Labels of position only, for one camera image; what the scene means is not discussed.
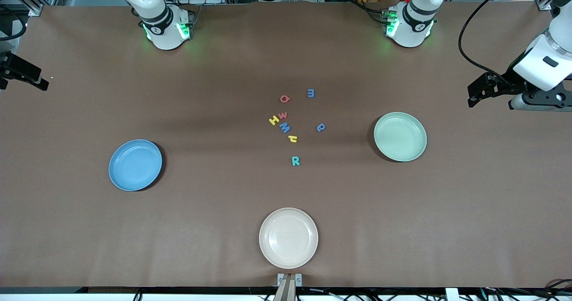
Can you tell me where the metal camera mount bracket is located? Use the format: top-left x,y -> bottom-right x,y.
277,273 -> 303,301

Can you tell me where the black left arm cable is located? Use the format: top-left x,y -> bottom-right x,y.
458,0 -> 543,80

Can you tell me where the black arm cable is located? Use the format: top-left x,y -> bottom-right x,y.
0,5 -> 26,41
458,0 -> 543,80

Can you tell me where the beige plate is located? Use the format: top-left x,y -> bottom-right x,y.
259,208 -> 319,269

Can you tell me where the blue plate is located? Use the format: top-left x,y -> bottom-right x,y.
109,139 -> 163,192

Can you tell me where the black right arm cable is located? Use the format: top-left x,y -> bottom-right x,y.
0,5 -> 26,41

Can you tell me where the green plate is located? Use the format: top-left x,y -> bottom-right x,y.
374,112 -> 428,163

